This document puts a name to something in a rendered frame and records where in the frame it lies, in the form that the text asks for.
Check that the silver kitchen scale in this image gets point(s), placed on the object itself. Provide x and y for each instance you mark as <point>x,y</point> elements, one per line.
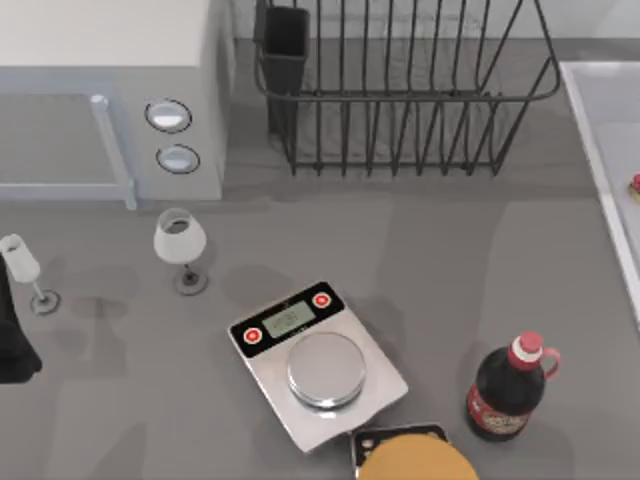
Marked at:
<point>320,365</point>

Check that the wide white wine glass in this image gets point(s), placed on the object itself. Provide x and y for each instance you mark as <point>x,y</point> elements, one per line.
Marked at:
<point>179,240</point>

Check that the small microwave knob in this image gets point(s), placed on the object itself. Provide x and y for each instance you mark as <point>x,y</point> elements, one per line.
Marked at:
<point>178,159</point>

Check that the large microwave knob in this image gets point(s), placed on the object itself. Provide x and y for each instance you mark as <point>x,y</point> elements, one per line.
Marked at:
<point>168,115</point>

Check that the black cutlery holder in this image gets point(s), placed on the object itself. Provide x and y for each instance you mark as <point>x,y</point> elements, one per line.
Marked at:
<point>284,45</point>

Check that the dark bottle with red cap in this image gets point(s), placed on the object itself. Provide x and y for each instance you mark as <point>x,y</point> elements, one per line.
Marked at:
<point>505,390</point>

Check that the pale microwave oven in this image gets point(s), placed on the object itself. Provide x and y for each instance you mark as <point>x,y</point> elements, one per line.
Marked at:
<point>65,100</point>

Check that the narrow white wine glass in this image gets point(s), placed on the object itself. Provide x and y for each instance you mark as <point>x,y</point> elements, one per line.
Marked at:
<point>21,260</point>

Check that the white sink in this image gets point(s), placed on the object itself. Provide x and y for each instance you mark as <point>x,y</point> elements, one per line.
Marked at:
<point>607,150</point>

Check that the small red object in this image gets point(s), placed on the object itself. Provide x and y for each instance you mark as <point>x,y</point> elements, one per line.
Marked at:
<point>636,186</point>

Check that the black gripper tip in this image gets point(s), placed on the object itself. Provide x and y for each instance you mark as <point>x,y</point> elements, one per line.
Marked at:
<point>12,340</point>

